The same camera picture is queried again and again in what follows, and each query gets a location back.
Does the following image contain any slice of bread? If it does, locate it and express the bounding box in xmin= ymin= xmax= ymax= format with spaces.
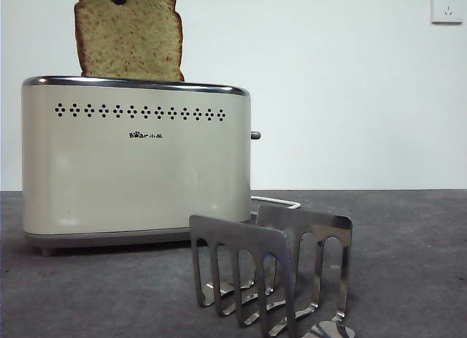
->
xmin=74 ymin=0 xmax=185 ymax=82

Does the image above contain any cream two-slot toaster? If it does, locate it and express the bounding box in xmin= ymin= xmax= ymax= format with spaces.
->
xmin=20 ymin=74 xmax=253 ymax=257

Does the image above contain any shiny metal bread rack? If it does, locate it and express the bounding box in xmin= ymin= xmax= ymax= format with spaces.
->
xmin=189 ymin=204 xmax=356 ymax=338

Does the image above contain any white toaster power cable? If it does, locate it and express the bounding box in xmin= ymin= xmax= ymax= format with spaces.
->
xmin=250 ymin=195 xmax=302 ymax=211

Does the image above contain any white wall power socket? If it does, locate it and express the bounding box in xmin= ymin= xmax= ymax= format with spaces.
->
xmin=431 ymin=0 xmax=462 ymax=25

